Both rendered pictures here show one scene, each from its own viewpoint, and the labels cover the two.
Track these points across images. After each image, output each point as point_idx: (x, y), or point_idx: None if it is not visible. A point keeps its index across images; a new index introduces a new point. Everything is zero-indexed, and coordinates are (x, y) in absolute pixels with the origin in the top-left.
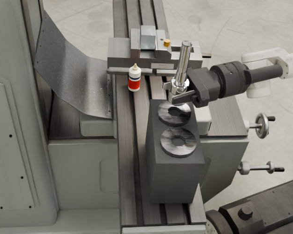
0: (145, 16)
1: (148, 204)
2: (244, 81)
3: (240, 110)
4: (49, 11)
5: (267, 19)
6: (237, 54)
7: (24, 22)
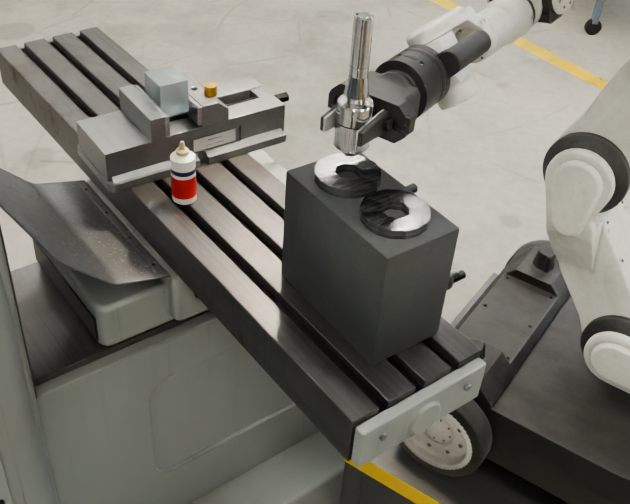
0: (102, 74)
1: (370, 367)
2: (444, 73)
3: None
4: None
5: (244, 61)
6: None
7: None
